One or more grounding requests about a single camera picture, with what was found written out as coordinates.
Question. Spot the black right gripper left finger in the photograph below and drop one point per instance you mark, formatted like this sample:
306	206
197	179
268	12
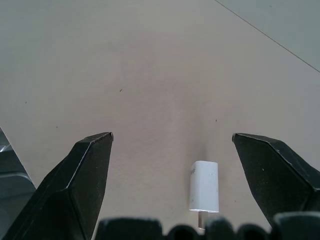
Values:
75	182

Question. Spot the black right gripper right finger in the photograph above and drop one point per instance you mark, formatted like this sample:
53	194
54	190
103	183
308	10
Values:
272	170

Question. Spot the white plug adapter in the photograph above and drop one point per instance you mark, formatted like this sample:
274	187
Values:
203	186

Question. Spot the dark grey object beside table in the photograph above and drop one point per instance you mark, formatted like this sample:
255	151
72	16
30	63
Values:
12	175

